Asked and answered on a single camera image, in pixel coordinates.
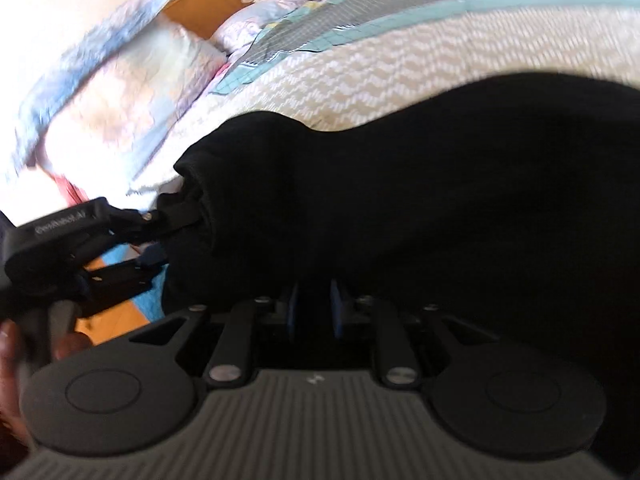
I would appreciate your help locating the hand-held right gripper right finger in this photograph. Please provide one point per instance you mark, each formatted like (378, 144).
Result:
(337, 310)

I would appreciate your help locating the person's left hand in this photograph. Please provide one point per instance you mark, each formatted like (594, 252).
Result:
(10, 390)

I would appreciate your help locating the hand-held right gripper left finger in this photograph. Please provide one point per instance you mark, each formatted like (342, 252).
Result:
(292, 312)

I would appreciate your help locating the pink cloth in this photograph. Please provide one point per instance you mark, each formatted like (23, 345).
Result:
(67, 190)

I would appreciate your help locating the small lilac blue pillow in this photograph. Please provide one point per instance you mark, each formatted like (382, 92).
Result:
(245, 30)

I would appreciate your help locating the large pastel patterned pillow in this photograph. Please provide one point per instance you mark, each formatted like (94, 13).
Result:
(115, 90)

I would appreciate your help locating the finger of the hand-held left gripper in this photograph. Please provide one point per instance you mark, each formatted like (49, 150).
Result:
(135, 225)
(150, 256)

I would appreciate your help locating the patterned teal grey bed sheet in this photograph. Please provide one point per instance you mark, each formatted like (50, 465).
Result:
(400, 70)

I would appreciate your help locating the black pants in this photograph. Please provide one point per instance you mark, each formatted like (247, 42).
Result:
(400, 185)

